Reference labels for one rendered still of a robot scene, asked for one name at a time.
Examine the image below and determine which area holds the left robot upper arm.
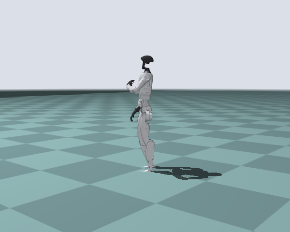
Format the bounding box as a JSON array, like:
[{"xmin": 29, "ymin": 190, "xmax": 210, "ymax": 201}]
[{"xmin": 132, "ymin": 73, "xmax": 151, "ymax": 94}]

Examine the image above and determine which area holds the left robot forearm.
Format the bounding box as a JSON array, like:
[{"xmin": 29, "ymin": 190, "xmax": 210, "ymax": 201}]
[{"xmin": 126, "ymin": 84, "xmax": 136, "ymax": 93}]

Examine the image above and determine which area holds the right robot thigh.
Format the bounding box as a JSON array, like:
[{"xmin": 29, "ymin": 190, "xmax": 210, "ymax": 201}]
[{"xmin": 137, "ymin": 111, "xmax": 145, "ymax": 145}]

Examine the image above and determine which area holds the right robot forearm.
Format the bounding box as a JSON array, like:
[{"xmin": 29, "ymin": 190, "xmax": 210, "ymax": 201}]
[{"xmin": 136, "ymin": 99, "xmax": 144, "ymax": 111}]

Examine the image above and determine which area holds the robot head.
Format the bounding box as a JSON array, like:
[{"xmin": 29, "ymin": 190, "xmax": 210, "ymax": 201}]
[{"xmin": 141, "ymin": 56, "xmax": 154, "ymax": 73}]

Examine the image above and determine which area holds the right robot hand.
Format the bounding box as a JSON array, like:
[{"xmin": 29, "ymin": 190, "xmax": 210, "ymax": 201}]
[{"xmin": 130, "ymin": 106, "xmax": 141, "ymax": 122}]

